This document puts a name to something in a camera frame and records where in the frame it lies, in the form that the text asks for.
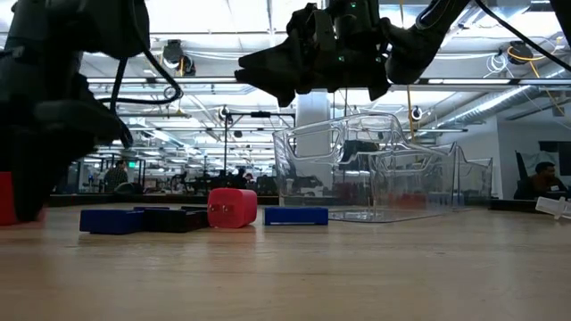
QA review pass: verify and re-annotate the black camera stand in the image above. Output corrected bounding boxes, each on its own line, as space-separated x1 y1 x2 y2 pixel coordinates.
220 105 297 179

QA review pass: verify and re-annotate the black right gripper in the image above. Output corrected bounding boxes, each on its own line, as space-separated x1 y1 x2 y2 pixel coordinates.
233 0 394 109

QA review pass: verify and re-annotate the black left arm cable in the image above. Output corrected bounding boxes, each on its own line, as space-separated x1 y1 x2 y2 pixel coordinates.
95 44 185 151

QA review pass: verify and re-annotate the clear plastic bin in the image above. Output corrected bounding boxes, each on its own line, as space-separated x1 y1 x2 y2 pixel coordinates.
369 141 494 211
272 112 459 224

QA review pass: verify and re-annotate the pink wall charger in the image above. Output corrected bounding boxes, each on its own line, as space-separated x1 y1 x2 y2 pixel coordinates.
206 187 259 230

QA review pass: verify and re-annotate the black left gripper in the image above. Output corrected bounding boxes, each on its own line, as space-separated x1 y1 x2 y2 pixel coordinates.
0 48 130 224

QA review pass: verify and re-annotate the translucent white plastic piece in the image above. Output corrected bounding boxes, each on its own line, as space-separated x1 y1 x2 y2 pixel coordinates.
534 195 571 220

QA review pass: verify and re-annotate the person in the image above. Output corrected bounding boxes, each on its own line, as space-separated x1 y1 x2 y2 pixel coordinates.
512 160 570 201
103 159 130 193

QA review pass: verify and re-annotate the silver ventilation duct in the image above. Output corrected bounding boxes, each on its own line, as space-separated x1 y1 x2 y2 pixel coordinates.
436 84 571 130

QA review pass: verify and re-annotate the blue card box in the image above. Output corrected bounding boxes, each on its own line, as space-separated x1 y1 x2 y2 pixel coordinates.
263 206 330 227

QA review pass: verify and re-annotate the black framed digital display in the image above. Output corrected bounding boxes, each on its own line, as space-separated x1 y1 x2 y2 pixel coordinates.
141 205 211 235

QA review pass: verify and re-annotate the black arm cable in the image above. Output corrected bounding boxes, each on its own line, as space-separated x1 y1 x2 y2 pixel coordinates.
95 44 185 151
414 0 571 72

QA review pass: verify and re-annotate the black ceiling cable reel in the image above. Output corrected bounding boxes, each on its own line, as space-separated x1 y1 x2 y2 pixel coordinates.
499 39 536 66
161 38 197 78

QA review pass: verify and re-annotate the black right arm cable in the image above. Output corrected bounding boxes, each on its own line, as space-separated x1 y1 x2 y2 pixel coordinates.
414 0 571 72

